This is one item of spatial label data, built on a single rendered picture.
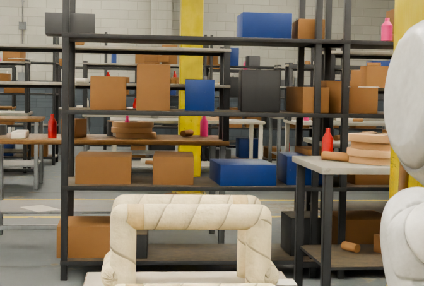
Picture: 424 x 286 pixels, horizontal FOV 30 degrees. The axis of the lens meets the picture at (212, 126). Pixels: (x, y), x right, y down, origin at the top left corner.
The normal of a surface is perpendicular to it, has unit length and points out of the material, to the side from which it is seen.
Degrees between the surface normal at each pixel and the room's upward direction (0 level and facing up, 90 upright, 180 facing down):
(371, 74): 90
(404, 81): 85
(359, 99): 90
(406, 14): 90
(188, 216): 80
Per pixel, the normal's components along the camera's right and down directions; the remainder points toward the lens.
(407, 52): -0.99, -0.03
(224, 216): 0.09, -0.12
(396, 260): -0.93, -0.05
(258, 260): -0.04, 0.05
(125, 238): 0.26, 0.06
